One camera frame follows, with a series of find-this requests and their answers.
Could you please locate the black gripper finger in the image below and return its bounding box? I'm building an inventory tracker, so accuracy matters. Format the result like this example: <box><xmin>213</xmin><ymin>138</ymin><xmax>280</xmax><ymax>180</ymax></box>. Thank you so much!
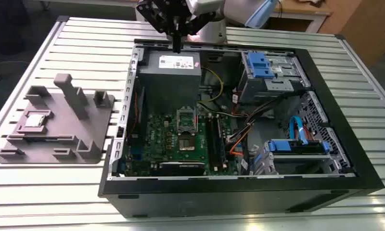
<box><xmin>176</xmin><ymin>12</ymin><xmax>213</xmax><ymax>53</ymax></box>
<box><xmin>136</xmin><ymin>0</ymin><xmax>177</xmax><ymax>53</ymax></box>

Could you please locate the silver CPU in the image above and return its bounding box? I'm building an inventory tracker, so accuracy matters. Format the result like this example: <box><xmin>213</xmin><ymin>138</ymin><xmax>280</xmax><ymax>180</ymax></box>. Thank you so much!
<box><xmin>24</xmin><ymin>114</ymin><xmax>48</xmax><ymax>128</ymax></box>

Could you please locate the CPU socket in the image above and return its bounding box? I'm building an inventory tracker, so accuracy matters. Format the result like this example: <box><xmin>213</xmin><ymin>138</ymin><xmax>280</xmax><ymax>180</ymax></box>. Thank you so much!
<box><xmin>179</xmin><ymin>136</ymin><xmax>199</xmax><ymax>152</ymax></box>

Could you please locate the blue drive bay latch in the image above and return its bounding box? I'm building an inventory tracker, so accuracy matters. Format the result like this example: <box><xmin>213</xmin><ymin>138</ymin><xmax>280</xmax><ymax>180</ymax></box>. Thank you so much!
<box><xmin>247</xmin><ymin>51</ymin><xmax>276</xmax><ymax>79</ymax></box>

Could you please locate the grey power supply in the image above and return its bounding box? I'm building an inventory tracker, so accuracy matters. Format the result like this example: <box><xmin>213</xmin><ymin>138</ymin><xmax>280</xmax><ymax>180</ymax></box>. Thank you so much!
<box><xmin>137</xmin><ymin>50</ymin><xmax>203</xmax><ymax>108</ymax></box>

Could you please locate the wooden desk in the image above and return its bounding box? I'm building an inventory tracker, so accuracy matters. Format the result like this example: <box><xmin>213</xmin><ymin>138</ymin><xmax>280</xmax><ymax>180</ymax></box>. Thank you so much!
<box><xmin>269</xmin><ymin>0</ymin><xmax>335</xmax><ymax>33</ymax></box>

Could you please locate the metal drive cage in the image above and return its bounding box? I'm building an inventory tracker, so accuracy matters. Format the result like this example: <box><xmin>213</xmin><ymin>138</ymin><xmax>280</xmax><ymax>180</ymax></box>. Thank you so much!
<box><xmin>239</xmin><ymin>50</ymin><xmax>312</xmax><ymax>103</ymax></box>

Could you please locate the metal socket cover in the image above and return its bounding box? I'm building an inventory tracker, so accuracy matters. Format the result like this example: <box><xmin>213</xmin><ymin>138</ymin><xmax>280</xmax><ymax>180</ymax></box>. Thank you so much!
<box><xmin>176</xmin><ymin>109</ymin><xmax>199</xmax><ymax>133</ymax></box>

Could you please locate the grey parts rack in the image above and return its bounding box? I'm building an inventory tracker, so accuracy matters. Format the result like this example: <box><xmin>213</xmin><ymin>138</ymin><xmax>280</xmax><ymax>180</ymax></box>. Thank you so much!
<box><xmin>0</xmin><ymin>73</ymin><xmax>116</xmax><ymax>165</ymax></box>

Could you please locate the black RAM slot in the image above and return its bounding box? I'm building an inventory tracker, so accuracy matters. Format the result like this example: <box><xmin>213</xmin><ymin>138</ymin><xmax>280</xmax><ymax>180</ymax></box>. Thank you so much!
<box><xmin>207</xmin><ymin>115</ymin><xmax>216</xmax><ymax>171</ymax></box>
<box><xmin>209</xmin><ymin>115</ymin><xmax>220</xmax><ymax>171</ymax></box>
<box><xmin>212</xmin><ymin>115</ymin><xmax>224</xmax><ymax>171</ymax></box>

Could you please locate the green motherboard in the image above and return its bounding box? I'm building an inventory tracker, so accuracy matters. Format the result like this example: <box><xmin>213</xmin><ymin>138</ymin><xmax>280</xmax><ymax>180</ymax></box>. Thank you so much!
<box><xmin>124</xmin><ymin>113</ymin><xmax>243</xmax><ymax>178</ymax></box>

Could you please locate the wooden cabinet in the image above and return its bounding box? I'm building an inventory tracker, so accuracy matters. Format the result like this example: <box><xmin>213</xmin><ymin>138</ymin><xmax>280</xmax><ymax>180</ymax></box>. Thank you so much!
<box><xmin>317</xmin><ymin>0</ymin><xmax>385</xmax><ymax>68</ymax></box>

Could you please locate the blue disk carrier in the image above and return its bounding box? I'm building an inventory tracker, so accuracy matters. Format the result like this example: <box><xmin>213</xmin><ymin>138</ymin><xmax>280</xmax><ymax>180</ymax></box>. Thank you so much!
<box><xmin>267</xmin><ymin>139</ymin><xmax>331</xmax><ymax>156</ymax></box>

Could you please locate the blue board connector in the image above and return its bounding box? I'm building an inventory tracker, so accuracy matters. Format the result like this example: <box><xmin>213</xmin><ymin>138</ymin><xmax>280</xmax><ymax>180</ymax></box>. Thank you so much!
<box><xmin>131</xmin><ymin>147</ymin><xmax>144</xmax><ymax>161</ymax></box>

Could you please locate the black graphics card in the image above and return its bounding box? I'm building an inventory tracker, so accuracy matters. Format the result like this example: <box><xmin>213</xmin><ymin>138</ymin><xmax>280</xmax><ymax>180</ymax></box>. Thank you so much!
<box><xmin>157</xmin><ymin>160</ymin><xmax>207</xmax><ymax>176</ymax></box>

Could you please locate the RAM stick with blue label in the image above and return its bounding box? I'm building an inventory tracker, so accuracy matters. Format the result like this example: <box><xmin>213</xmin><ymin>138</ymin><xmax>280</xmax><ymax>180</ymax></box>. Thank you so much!
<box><xmin>21</xmin><ymin>136</ymin><xmax>61</xmax><ymax>143</ymax></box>

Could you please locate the metal disk bay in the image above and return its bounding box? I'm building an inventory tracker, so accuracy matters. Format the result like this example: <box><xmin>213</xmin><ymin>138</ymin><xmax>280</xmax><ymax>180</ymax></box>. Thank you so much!
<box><xmin>248</xmin><ymin>141</ymin><xmax>356</xmax><ymax>178</ymax></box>

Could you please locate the black PC case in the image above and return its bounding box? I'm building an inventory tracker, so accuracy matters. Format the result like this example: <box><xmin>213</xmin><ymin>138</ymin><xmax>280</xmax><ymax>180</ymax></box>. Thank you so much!
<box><xmin>97</xmin><ymin>38</ymin><xmax>385</xmax><ymax>218</ymax></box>

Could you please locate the yellow power wire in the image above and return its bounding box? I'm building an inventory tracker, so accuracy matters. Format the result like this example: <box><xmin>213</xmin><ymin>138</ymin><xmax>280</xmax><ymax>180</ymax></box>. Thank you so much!
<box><xmin>197</xmin><ymin>67</ymin><xmax>225</xmax><ymax>104</ymax></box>

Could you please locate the wire locking lever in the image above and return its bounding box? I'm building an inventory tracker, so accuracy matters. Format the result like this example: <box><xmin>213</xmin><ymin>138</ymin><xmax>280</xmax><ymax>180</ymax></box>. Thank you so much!
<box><xmin>193</xmin><ymin>107</ymin><xmax>200</xmax><ymax>135</ymax></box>

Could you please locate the black cable bundle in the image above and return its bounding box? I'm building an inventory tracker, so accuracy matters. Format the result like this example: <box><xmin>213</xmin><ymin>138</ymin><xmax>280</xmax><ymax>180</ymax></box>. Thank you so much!
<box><xmin>229</xmin><ymin>92</ymin><xmax>309</xmax><ymax>142</ymax></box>

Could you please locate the red black twisted wire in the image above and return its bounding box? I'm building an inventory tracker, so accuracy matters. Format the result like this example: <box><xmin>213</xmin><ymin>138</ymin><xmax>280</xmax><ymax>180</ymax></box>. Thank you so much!
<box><xmin>129</xmin><ymin>90</ymin><xmax>140</xmax><ymax>136</ymax></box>

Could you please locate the blue SATA wire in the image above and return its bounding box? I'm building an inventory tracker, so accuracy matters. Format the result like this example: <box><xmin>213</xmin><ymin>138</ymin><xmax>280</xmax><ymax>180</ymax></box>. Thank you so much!
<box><xmin>288</xmin><ymin>115</ymin><xmax>311</xmax><ymax>146</ymax></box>

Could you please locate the orange wire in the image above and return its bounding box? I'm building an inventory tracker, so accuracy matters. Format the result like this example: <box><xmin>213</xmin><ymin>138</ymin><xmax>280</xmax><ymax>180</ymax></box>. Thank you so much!
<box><xmin>228</xmin><ymin>141</ymin><xmax>245</xmax><ymax>157</ymax></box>

